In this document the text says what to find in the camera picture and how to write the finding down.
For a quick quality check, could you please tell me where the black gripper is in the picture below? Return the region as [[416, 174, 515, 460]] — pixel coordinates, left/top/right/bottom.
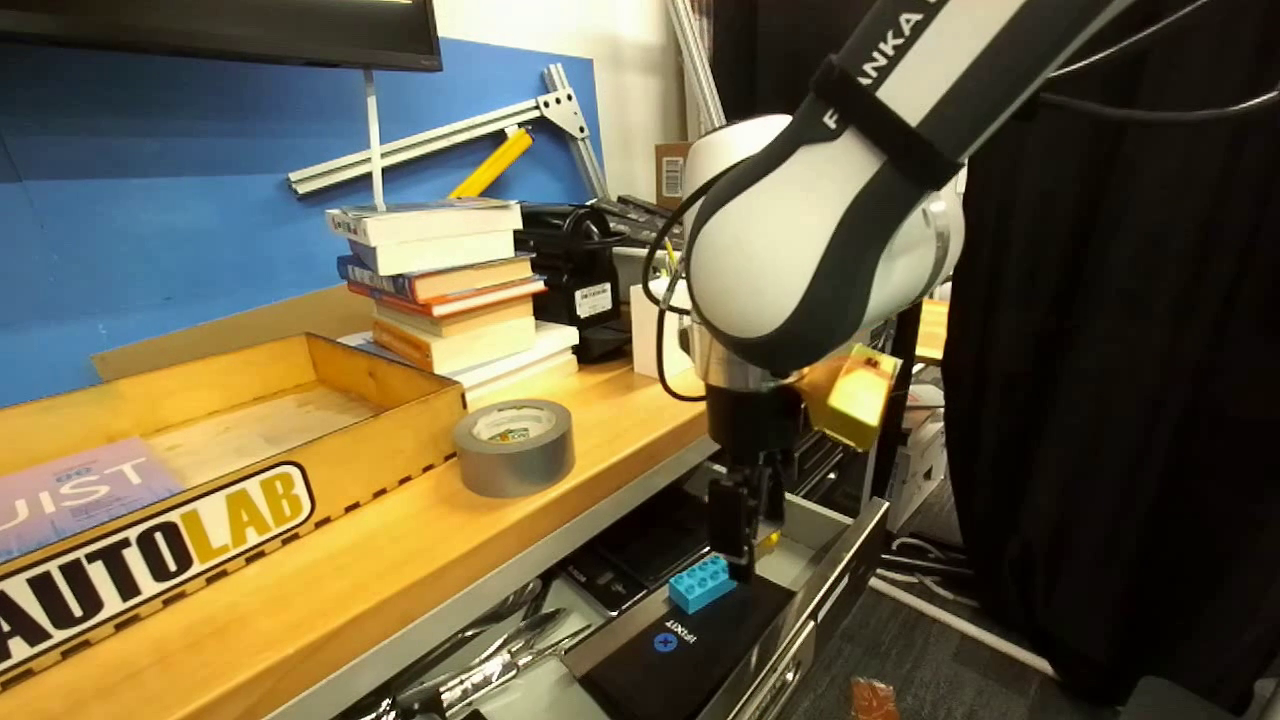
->
[[700, 384, 816, 570]]

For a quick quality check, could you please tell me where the small red object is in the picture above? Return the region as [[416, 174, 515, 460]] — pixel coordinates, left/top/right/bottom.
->
[[850, 672, 910, 720]]

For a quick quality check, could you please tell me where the grey metal cabinet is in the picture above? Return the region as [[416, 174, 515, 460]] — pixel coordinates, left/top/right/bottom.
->
[[266, 437, 729, 720]]

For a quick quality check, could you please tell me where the aluminium extrusion rail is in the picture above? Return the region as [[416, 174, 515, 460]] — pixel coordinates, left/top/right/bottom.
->
[[659, 0, 734, 142]]

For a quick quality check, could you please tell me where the brown book blue spine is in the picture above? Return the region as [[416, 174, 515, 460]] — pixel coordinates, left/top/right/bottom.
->
[[338, 252, 542, 308]]

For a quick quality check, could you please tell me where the yellow handled tool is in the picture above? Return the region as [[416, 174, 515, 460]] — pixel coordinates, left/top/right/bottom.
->
[[447, 125, 542, 205]]

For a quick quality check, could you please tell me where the wooden Autolab tray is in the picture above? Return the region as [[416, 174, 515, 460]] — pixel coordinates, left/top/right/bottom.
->
[[0, 327, 472, 692]]

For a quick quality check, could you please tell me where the red edged book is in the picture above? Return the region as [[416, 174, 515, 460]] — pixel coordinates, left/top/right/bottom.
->
[[370, 275, 552, 326]]

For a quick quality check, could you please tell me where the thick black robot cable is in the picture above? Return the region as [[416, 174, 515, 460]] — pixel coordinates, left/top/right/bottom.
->
[[640, 164, 734, 409]]

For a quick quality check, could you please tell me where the thin black cable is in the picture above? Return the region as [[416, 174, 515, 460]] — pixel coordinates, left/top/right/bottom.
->
[[1035, 0, 1280, 133]]

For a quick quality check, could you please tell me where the thick tan book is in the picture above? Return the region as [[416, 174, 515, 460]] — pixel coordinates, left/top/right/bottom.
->
[[370, 299, 545, 381]]

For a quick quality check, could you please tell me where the black handheld device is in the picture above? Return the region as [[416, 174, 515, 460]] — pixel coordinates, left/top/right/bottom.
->
[[522, 205, 631, 370]]

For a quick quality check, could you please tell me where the black box blue logo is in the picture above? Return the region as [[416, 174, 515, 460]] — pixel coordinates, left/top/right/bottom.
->
[[572, 563, 802, 720]]

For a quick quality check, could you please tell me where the purple booklet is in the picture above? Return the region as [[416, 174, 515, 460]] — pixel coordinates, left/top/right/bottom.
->
[[0, 437, 190, 563]]

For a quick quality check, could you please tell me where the black monitor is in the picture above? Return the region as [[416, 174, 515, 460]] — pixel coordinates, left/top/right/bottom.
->
[[0, 0, 447, 76]]

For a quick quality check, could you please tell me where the small white box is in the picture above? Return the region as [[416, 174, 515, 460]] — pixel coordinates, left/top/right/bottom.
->
[[625, 274, 713, 384]]

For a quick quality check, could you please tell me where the grey metal tool drawer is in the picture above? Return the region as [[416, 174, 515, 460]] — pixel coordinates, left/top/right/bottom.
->
[[334, 563, 631, 720]]

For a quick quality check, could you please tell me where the brown cardboard shipping box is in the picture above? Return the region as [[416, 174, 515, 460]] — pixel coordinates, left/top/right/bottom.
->
[[651, 137, 700, 214]]

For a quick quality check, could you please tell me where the floor cable bundle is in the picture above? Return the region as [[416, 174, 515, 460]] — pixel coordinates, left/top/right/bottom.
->
[[871, 530, 980, 602]]

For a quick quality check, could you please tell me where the black curtain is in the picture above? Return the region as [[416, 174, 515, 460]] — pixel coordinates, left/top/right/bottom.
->
[[705, 0, 1280, 713]]

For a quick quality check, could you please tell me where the grey duct tape roll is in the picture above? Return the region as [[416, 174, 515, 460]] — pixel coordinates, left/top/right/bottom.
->
[[452, 397, 579, 504]]

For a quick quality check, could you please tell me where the cream paperback book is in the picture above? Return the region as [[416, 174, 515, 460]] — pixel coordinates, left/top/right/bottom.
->
[[459, 353, 588, 413]]

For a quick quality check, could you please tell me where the thin white rod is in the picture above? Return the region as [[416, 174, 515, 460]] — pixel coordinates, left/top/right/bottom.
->
[[360, 69, 393, 215]]

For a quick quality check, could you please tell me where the small blue toy block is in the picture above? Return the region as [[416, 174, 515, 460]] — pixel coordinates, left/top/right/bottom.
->
[[666, 550, 744, 620]]

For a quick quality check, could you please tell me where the thin white book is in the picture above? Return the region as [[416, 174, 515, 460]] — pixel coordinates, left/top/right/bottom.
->
[[444, 319, 584, 392]]

